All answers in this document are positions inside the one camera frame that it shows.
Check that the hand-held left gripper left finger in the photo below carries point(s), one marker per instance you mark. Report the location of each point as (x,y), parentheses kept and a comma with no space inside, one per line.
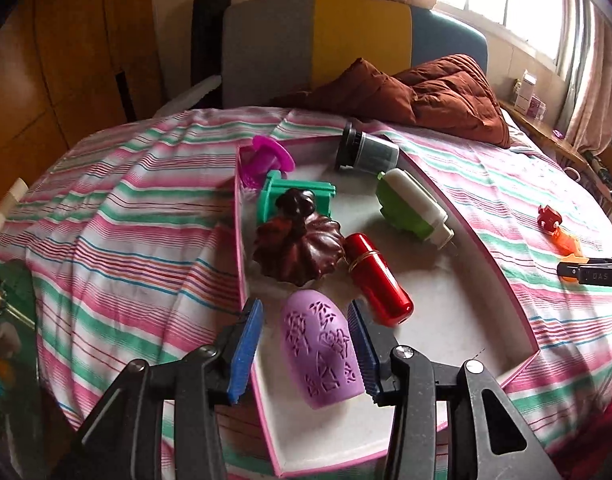
(246,355)

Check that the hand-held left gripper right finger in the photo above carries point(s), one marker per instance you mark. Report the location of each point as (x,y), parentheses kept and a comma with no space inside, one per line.
(361,355)

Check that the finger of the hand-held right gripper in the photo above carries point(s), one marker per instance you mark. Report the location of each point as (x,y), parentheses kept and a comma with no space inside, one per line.
(600,275)

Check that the purple carved case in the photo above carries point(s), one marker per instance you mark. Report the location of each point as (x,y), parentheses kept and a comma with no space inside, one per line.
(316,345)

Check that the red metallic cylinder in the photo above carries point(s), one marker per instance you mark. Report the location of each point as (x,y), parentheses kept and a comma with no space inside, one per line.
(375,280)

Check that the white box with pink rim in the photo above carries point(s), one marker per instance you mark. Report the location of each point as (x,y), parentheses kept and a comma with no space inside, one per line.
(460,310)

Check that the dark brown flower-shaped ornament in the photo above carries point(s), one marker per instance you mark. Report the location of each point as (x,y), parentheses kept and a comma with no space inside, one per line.
(301,245)

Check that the green and white plastic device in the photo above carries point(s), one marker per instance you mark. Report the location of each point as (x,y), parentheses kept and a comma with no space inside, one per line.
(405,200)

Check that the black cylinder with clear cap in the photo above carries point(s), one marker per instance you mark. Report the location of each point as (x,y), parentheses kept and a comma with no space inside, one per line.
(370,155)

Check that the orange translucent toy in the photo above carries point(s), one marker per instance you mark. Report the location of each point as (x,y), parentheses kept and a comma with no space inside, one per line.
(568,242)

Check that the red-orange plastic toy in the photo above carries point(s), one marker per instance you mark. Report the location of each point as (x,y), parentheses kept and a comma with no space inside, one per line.
(549,218)

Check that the wooden bedside table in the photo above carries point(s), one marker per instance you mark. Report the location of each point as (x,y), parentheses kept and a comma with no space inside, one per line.
(540,132)

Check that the pink carton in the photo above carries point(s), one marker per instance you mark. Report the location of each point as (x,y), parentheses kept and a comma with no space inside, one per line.
(537,107)

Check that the white pillow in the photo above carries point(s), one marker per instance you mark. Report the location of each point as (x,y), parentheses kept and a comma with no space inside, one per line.
(515,127)

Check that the white carton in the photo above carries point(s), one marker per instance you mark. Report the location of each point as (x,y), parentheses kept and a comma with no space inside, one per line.
(525,90)

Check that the green plastic spool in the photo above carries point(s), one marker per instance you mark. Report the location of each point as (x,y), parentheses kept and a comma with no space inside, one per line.
(271,200)

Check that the red fleece cloth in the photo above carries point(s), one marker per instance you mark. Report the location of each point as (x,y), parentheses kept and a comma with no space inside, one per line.
(600,440)

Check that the striped bedsheet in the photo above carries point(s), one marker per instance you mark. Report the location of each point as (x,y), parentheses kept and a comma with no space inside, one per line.
(111,240)

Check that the magenta plastic spool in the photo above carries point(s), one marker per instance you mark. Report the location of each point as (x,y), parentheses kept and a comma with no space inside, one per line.
(266,157)

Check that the brown quilt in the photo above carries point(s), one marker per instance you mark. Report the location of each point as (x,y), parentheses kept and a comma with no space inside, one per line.
(445,95)

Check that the window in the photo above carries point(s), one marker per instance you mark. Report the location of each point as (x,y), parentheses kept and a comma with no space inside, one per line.
(510,0)

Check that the colourful toy clutter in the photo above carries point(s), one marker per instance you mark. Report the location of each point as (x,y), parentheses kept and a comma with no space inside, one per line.
(1,345)

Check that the white ribbed object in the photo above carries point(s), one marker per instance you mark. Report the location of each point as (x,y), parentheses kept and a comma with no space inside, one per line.
(6,205)

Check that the grey yellow blue headboard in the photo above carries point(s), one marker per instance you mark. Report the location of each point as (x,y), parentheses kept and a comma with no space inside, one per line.
(361,35)

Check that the wooden wardrobe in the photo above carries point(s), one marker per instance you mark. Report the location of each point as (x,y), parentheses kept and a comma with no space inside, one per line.
(61,60)

